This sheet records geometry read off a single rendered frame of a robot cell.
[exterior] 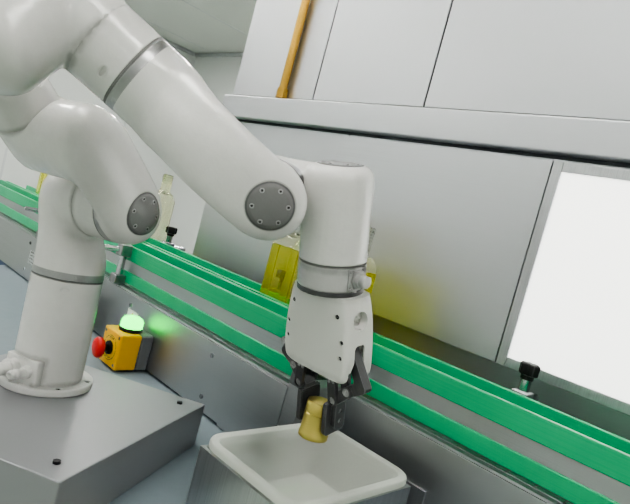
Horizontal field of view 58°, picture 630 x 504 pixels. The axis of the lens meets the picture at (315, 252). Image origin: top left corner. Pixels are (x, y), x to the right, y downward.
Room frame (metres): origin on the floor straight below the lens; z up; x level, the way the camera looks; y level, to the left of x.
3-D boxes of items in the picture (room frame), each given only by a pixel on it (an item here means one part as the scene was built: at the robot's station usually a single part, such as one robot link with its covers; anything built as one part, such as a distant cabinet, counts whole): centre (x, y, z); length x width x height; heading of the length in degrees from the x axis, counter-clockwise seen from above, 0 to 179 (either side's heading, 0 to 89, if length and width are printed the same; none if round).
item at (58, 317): (0.78, 0.33, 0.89); 0.16 x 0.13 x 0.15; 161
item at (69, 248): (0.79, 0.32, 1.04); 0.13 x 0.10 x 0.16; 63
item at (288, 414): (0.87, -0.06, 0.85); 0.09 x 0.04 x 0.07; 137
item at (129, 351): (1.10, 0.31, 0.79); 0.07 x 0.07 x 0.07; 47
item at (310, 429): (0.65, -0.05, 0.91); 0.04 x 0.04 x 0.04
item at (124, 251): (1.23, 0.42, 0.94); 0.07 x 0.04 x 0.13; 137
